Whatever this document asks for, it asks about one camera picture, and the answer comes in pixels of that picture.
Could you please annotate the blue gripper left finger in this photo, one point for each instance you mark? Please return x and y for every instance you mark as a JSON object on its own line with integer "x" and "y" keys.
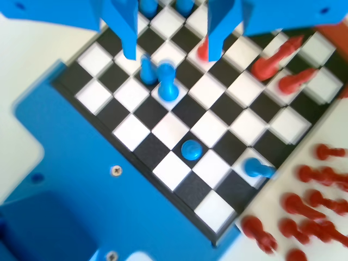
{"x": 119, "y": 13}

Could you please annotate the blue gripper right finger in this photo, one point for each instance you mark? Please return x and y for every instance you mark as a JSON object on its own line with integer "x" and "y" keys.
{"x": 225, "y": 13}

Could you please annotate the blue chess king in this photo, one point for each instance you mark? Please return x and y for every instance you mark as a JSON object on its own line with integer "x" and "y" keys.
{"x": 168, "y": 91}

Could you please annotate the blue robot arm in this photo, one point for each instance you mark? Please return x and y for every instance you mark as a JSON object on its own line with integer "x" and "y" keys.
{"x": 46, "y": 228}

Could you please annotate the blue chess pawn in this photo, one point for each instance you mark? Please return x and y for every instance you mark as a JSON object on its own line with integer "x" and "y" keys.
{"x": 148, "y": 6}
{"x": 185, "y": 5}
{"x": 148, "y": 74}
{"x": 191, "y": 150}
{"x": 253, "y": 166}

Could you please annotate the red chess pawn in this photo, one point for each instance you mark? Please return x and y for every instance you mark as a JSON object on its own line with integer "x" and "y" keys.
{"x": 289, "y": 84}
{"x": 312, "y": 228}
{"x": 202, "y": 51}
{"x": 323, "y": 151}
{"x": 305, "y": 173}
{"x": 315, "y": 198}

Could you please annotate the red chess rook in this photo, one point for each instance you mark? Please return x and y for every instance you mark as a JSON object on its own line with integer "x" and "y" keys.
{"x": 296, "y": 256}
{"x": 253, "y": 227}

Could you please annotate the black and white chessboard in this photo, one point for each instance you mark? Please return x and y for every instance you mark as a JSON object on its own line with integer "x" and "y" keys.
{"x": 231, "y": 117}

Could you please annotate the silver plate screw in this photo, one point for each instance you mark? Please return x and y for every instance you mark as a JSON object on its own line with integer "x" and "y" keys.
{"x": 111, "y": 256}
{"x": 116, "y": 170}

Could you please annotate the red base plate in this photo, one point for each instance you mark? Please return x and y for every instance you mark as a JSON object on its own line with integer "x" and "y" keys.
{"x": 334, "y": 30}

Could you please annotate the blue base plate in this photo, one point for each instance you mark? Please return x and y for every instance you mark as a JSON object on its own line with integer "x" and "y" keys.
{"x": 81, "y": 152}

